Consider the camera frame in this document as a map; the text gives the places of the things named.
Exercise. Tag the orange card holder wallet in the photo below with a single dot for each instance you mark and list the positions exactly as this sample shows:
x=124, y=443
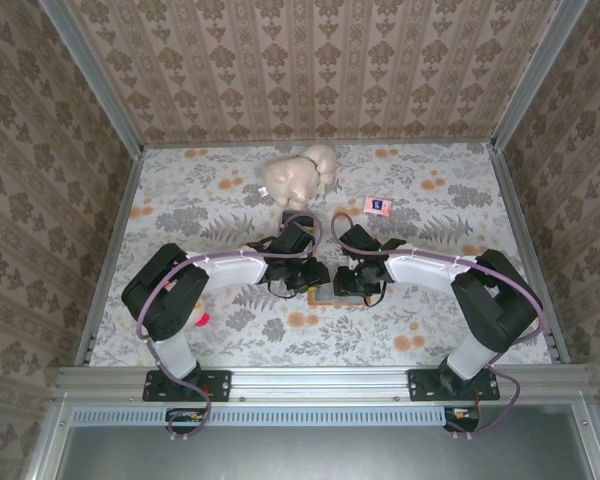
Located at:
x=340, y=301

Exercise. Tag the grey metal sheet panel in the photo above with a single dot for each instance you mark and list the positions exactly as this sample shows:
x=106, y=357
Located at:
x=305, y=455

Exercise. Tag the cream plush dog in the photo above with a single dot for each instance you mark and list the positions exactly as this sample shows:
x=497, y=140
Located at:
x=290, y=180

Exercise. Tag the pink packet with blue label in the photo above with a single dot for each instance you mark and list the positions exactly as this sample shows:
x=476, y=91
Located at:
x=377, y=206

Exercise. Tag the aluminium mounting rail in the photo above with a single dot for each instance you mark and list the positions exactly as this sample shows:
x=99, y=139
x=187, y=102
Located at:
x=320, y=385

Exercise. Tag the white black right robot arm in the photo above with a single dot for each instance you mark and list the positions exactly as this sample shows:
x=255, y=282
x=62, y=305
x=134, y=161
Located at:
x=430, y=265

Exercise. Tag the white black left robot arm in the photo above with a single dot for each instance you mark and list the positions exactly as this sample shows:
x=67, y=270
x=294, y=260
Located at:
x=230, y=272

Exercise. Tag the black connector board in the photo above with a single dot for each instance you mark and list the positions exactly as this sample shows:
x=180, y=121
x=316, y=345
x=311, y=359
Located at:
x=187, y=417
x=462, y=416

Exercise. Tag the aluminium frame post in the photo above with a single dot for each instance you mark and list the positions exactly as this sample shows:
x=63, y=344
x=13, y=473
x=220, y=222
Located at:
x=537, y=75
x=94, y=75

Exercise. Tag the pink horned plush doll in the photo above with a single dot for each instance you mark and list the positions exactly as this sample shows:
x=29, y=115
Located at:
x=200, y=312

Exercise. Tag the aluminium side rail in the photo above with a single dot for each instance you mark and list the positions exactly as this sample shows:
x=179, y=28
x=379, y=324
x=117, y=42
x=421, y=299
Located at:
x=118, y=225
x=511, y=200

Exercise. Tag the aluminium back rail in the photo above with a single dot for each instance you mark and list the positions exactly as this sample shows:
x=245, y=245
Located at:
x=320, y=143

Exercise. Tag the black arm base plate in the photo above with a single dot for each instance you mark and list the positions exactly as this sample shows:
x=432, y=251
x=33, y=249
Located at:
x=425, y=385
x=220, y=385

